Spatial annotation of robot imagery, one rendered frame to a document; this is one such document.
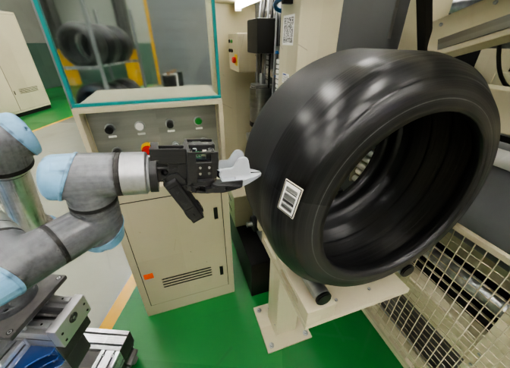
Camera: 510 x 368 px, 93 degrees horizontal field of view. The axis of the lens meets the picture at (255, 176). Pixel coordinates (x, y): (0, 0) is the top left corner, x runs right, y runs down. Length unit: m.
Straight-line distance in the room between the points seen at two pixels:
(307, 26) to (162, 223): 1.04
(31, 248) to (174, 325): 1.35
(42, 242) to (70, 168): 0.12
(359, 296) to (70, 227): 0.76
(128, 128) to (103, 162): 0.70
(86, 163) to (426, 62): 0.57
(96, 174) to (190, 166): 0.14
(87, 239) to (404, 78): 0.58
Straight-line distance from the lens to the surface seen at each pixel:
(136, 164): 0.44
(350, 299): 0.87
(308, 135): 0.42
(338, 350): 1.70
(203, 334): 1.70
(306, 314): 0.75
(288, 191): 0.43
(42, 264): 0.49
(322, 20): 0.80
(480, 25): 0.89
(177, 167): 0.45
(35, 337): 1.19
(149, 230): 1.33
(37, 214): 1.01
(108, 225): 0.51
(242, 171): 0.47
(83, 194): 0.46
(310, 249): 0.51
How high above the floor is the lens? 1.49
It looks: 30 degrees down
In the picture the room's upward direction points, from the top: straight up
